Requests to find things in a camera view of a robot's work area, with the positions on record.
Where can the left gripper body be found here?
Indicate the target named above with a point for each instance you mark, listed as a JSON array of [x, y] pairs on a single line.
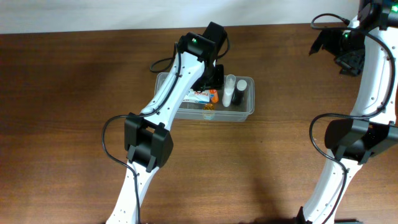
[[214, 79]]

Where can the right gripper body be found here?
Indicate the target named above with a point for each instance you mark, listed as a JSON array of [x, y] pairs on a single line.
[[337, 48]]

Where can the orange tablet tube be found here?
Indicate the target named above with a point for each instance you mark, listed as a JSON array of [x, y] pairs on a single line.
[[214, 96]]

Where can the white spray bottle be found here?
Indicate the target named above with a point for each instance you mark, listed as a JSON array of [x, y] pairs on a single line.
[[229, 86]]

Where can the white blue medicine box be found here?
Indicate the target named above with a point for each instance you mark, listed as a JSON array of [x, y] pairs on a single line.
[[201, 97]]

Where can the dark bottle white cap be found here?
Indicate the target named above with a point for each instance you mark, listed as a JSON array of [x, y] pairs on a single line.
[[239, 92]]

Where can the small gold-lid balm jar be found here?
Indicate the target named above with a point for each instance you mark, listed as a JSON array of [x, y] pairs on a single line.
[[209, 111]]

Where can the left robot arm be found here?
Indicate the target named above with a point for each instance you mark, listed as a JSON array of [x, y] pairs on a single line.
[[147, 138]]

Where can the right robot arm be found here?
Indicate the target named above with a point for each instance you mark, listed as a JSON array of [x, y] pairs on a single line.
[[365, 46]]

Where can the clear plastic container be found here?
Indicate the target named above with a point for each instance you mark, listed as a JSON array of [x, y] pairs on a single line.
[[233, 113]]

